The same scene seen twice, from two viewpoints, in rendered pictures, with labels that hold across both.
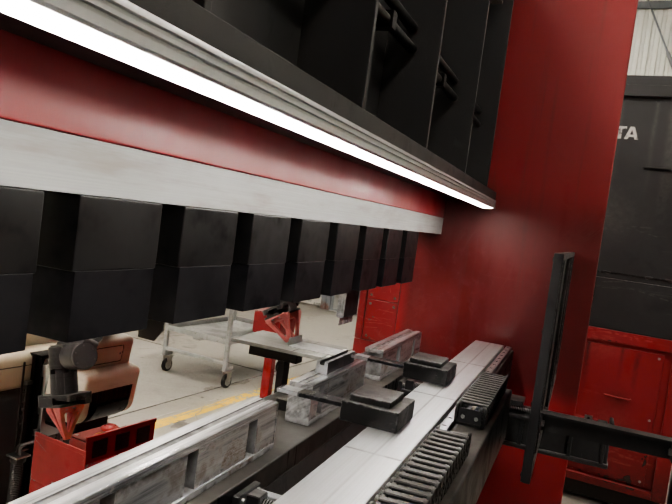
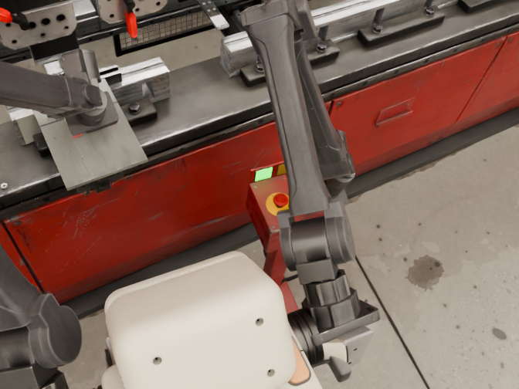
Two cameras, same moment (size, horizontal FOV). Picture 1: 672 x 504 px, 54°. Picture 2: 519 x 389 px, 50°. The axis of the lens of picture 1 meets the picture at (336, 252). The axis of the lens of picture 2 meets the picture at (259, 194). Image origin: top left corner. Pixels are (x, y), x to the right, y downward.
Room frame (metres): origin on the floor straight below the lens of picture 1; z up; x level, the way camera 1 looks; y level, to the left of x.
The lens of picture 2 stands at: (2.18, 0.82, 2.00)
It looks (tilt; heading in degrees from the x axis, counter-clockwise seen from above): 57 degrees down; 212
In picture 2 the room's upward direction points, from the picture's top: 10 degrees clockwise
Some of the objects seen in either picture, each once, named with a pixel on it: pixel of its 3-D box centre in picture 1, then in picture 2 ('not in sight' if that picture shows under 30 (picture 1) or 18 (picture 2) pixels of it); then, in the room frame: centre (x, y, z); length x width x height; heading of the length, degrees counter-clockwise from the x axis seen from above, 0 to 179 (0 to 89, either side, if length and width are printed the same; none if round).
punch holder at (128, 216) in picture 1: (89, 262); not in sight; (0.81, 0.30, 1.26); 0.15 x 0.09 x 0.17; 159
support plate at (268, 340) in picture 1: (290, 344); (87, 130); (1.77, 0.09, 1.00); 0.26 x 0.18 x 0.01; 69
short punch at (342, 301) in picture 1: (347, 305); (53, 42); (1.72, -0.05, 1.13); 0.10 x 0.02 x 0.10; 159
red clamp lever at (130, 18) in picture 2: not in sight; (129, 15); (1.59, 0.07, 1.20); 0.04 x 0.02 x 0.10; 69
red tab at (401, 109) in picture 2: not in sight; (396, 112); (0.81, 0.46, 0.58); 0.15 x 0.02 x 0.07; 159
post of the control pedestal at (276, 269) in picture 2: not in sight; (276, 261); (1.45, 0.48, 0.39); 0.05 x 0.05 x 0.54; 62
